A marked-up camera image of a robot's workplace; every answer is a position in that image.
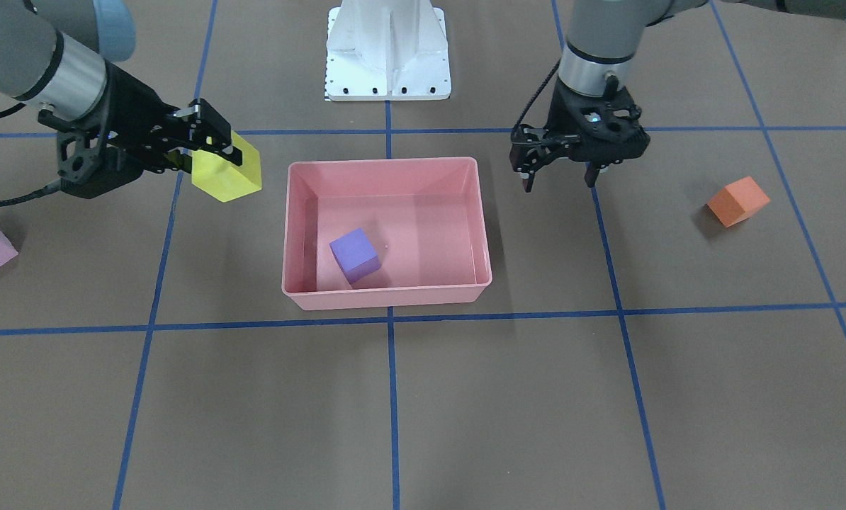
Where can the pink plastic bin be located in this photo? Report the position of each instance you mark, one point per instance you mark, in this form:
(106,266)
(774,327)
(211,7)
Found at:
(423,216)

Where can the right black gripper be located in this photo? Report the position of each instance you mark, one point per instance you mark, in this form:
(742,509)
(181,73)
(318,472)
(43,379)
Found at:
(134,111)

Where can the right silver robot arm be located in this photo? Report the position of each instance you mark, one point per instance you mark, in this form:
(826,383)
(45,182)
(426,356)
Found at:
(61,58)

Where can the purple foam block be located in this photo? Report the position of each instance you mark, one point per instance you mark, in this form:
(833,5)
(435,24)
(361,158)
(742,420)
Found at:
(355,255)

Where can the yellow foam block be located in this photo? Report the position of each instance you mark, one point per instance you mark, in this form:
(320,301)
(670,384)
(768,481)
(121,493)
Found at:
(224,180)

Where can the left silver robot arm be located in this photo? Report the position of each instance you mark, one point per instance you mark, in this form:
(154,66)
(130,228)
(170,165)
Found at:
(602,38)

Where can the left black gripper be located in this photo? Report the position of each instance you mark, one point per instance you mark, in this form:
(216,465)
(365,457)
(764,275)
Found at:
(529,157)

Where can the orange foam block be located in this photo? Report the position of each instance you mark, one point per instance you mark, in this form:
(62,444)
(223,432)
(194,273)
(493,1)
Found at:
(738,201)

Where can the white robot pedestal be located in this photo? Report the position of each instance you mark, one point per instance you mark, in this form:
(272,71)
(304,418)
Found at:
(387,51)

